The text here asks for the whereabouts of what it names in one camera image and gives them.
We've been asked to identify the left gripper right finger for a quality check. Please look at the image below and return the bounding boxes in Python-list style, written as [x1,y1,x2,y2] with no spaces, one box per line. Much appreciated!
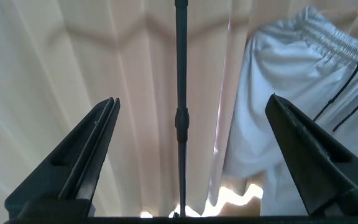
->
[264,93,358,217]

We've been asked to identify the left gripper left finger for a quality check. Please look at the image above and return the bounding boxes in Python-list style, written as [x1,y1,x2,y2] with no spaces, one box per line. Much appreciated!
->
[4,97,121,218]

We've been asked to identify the pale grey shorts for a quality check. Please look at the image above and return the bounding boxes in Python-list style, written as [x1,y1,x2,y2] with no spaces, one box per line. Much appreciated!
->
[222,5,358,217]

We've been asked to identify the black clothes rack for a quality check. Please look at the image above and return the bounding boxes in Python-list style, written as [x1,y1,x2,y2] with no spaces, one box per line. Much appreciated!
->
[173,0,190,218]

